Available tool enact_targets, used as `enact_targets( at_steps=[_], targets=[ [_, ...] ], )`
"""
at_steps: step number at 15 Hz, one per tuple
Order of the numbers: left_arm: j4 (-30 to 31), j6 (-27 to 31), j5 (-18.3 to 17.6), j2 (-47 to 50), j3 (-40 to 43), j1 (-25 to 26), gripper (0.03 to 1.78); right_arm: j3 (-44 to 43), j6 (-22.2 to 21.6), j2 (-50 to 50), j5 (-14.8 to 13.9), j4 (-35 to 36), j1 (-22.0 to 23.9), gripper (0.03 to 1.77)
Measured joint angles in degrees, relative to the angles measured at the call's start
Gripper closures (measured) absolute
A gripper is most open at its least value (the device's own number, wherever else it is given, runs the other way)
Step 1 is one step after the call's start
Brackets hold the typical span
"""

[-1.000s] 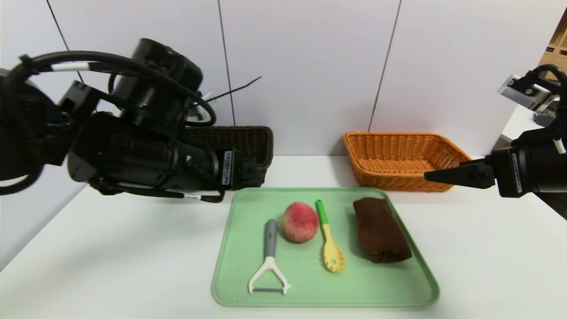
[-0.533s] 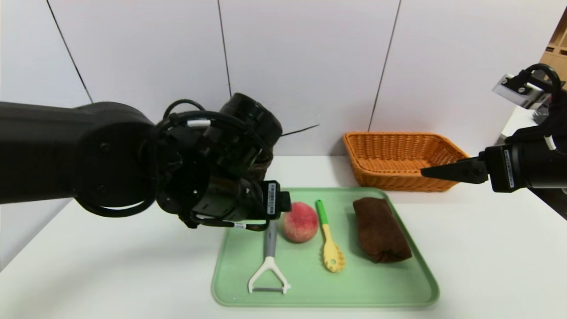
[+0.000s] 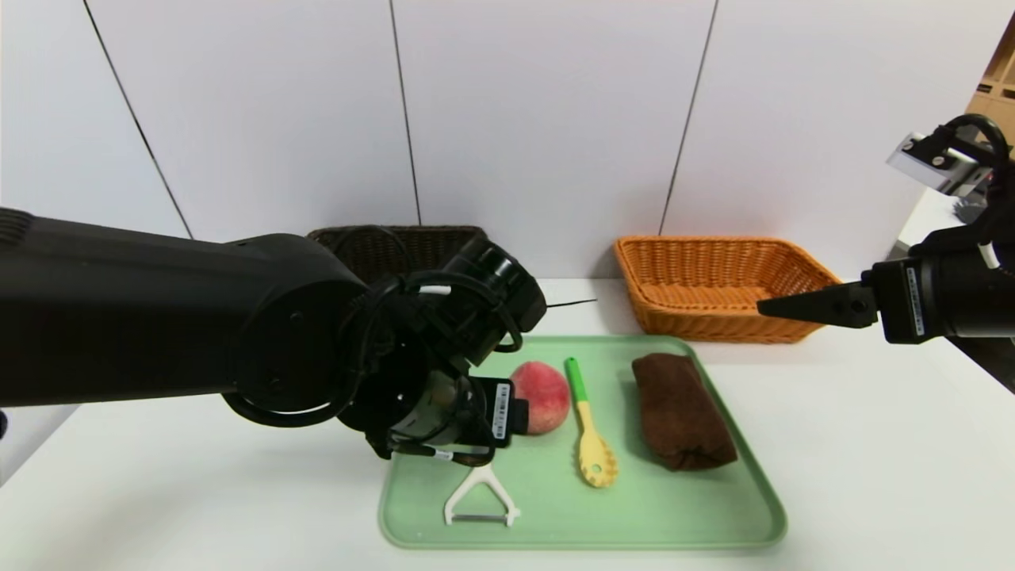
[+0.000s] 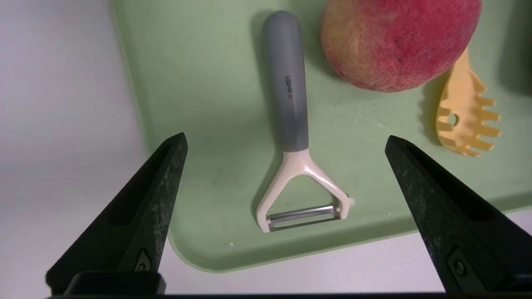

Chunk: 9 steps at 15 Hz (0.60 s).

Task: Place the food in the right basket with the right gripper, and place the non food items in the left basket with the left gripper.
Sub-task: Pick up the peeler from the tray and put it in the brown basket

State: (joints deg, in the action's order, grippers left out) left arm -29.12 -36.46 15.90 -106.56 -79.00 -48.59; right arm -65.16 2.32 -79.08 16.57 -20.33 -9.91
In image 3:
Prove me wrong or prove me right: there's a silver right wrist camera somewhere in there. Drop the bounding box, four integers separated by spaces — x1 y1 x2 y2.
887 131 980 195

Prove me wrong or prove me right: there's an orange wicker basket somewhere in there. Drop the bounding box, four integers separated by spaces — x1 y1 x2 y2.
615 236 843 344

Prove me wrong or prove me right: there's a white side table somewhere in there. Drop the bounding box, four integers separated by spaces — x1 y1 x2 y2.
894 186 992 259

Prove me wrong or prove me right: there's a light green plastic tray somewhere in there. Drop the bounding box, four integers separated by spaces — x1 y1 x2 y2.
378 335 787 550

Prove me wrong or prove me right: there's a dark brown wicker basket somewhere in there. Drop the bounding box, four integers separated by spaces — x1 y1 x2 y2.
307 225 488 286

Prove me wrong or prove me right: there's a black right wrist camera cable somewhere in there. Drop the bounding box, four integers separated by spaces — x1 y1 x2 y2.
936 113 1012 171

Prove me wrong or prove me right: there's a wooden shelf unit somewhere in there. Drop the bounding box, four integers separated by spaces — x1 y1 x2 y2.
966 16 1015 144

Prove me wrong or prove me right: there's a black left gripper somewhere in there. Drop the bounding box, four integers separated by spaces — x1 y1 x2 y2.
390 370 530 449

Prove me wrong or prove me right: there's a green handled yellow pasta spoon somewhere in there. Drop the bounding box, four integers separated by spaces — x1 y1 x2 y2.
564 357 619 488

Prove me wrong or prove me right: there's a brown towel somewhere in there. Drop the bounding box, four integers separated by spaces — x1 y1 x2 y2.
632 353 738 472

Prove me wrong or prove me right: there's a red peach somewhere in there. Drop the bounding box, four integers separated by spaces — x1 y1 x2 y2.
510 361 572 435

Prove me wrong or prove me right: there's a grey handled white peeler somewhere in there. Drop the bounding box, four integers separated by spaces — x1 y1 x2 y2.
443 462 522 527

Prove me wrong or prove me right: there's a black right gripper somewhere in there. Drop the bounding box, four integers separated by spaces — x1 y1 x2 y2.
756 255 1015 345

